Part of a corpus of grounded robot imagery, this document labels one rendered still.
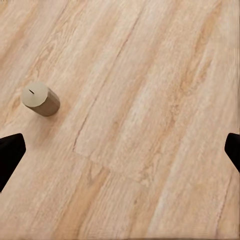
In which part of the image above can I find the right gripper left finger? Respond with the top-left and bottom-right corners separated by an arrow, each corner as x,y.
0,133 -> 26,193

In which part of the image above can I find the pillar candle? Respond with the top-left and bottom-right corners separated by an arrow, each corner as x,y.
20,81 -> 61,117

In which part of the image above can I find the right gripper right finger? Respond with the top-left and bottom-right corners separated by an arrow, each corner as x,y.
224,133 -> 240,173

